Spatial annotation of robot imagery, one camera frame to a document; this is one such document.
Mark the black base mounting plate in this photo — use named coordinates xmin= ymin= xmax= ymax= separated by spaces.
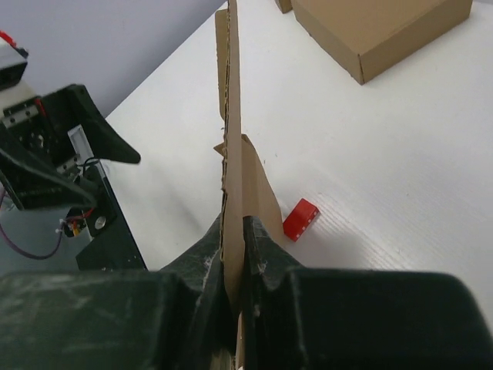
xmin=76 ymin=161 xmax=146 ymax=271

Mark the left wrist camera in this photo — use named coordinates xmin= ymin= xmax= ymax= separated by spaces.
xmin=0 ymin=30 xmax=43 ymax=116

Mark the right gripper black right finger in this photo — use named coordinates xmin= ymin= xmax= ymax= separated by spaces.
xmin=243 ymin=217 xmax=492 ymax=369

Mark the small closed cardboard box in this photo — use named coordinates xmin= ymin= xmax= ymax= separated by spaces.
xmin=275 ymin=0 xmax=293 ymax=14

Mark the large closed cardboard box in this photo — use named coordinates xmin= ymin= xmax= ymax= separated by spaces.
xmin=292 ymin=0 xmax=472 ymax=85

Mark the small red plastic block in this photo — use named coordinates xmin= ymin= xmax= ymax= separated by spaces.
xmin=283 ymin=198 xmax=320 ymax=242

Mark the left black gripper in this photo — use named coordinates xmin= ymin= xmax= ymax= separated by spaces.
xmin=1 ymin=84 xmax=141 ymax=210

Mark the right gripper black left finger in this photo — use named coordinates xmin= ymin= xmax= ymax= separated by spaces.
xmin=1 ymin=220 xmax=236 ymax=369

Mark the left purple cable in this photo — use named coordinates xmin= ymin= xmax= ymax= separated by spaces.
xmin=0 ymin=180 xmax=65 ymax=261

